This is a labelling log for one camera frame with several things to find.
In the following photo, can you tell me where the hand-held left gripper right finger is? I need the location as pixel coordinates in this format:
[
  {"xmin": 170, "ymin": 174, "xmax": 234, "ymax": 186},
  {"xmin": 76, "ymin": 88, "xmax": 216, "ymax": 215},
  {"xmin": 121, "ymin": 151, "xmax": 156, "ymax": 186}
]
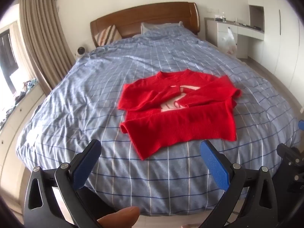
[{"xmin": 200, "ymin": 140, "xmax": 278, "ymax": 228}]

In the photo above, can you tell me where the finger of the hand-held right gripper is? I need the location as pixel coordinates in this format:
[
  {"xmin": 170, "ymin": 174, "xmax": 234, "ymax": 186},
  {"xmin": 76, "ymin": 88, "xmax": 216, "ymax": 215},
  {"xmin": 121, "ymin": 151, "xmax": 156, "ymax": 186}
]
[{"xmin": 276, "ymin": 143, "xmax": 304, "ymax": 188}]

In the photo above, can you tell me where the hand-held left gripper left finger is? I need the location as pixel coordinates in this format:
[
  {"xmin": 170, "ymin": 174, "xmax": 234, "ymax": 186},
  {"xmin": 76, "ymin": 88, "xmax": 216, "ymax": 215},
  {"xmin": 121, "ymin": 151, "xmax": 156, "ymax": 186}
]
[{"xmin": 24, "ymin": 139, "xmax": 102, "ymax": 228}]

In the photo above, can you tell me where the red knit sweater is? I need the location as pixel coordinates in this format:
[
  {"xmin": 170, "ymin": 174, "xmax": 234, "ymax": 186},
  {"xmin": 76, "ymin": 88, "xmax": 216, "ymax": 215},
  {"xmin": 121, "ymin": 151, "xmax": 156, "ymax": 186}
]
[{"xmin": 118, "ymin": 69, "xmax": 243, "ymax": 161}]

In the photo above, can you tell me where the person's left hand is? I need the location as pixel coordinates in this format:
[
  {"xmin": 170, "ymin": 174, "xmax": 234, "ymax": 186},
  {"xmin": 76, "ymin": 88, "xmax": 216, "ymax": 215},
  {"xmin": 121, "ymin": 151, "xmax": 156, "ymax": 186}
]
[{"xmin": 97, "ymin": 206, "xmax": 141, "ymax": 228}]

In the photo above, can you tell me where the blue checked duvet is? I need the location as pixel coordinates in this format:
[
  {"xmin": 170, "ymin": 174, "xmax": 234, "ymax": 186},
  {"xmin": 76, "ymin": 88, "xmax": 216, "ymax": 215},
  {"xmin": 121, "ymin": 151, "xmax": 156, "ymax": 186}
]
[{"xmin": 15, "ymin": 26, "xmax": 302, "ymax": 216}]

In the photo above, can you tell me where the white low cabinet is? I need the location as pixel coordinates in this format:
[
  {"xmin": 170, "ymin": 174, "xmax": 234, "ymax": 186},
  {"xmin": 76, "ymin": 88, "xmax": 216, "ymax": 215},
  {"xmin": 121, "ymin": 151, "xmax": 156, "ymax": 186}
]
[{"xmin": 0, "ymin": 89, "xmax": 47, "ymax": 195}]

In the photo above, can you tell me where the colourful small clutter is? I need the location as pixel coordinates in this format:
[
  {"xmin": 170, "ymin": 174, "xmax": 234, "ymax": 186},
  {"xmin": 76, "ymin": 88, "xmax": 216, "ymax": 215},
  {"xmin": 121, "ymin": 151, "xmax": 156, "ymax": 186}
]
[{"xmin": 0, "ymin": 78, "xmax": 39, "ymax": 124}]

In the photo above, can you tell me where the white wardrobe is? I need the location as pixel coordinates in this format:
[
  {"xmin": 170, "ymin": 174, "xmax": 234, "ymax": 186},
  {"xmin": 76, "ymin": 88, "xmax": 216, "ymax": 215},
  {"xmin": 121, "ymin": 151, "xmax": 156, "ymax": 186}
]
[{"xmin": 247, "ymin": 0, "xmax": 304, "ymax": 81}]

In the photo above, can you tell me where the small round bedside device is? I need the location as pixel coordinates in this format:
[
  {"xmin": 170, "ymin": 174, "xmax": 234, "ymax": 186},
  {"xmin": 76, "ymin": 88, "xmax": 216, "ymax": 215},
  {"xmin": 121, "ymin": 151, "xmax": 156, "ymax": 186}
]
[{"xmin": 75, "ymin": 46, "xmax": 88, "ymax": 57}]

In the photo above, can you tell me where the white plastic bag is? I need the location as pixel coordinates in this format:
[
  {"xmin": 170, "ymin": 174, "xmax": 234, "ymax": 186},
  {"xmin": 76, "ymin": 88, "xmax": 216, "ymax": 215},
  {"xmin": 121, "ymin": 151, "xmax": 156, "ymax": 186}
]
[{"xmin": 221, "ymin": 27, "xmax": 238, "ymax": 56}]

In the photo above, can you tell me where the white built-in desk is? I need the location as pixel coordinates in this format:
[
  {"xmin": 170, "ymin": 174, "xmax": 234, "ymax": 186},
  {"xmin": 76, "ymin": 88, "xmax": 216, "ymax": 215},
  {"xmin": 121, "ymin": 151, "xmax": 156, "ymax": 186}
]
[{"xmin": 205, "ymin": 17, "xmax": 265, "ymax": 59}]

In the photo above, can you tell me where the striped pillow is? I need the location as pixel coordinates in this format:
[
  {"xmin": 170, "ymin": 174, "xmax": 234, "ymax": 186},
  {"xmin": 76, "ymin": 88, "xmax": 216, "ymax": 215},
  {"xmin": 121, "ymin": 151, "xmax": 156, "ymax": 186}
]
[{"xmin": 94, "ymin": 24, "xmax": 123, "ymax": 47}]

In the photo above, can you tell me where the beige curtain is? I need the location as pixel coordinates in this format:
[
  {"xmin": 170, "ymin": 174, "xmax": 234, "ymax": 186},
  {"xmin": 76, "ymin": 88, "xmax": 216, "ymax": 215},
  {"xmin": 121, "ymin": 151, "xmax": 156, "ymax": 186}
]
[{"xmin": 9, "ymin": 0, "xmax": 76, "ymax": 93}]

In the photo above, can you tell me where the window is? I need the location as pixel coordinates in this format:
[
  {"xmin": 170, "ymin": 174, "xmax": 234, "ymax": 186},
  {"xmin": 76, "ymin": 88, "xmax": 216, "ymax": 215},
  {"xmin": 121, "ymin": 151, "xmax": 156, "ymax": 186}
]
[{"xmin": 0, "ymin": 28, "xmax": 19, "ymax": 81}]

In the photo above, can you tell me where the white pillow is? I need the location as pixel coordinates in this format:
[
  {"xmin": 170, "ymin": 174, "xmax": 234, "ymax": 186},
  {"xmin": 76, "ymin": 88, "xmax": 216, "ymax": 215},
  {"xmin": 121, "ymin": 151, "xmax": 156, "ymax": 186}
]
[{"xmin": 141, "ymin": 21, "xmax": 183, "ymax": 35}]

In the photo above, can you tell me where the wooden bed headboard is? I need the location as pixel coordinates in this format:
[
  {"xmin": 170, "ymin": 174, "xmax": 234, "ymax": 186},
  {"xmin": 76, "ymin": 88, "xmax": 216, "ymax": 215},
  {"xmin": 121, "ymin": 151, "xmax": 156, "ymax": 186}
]
[{"xmin": 90, "ymin": 2, "xmax": 200, "ymax": 48}]

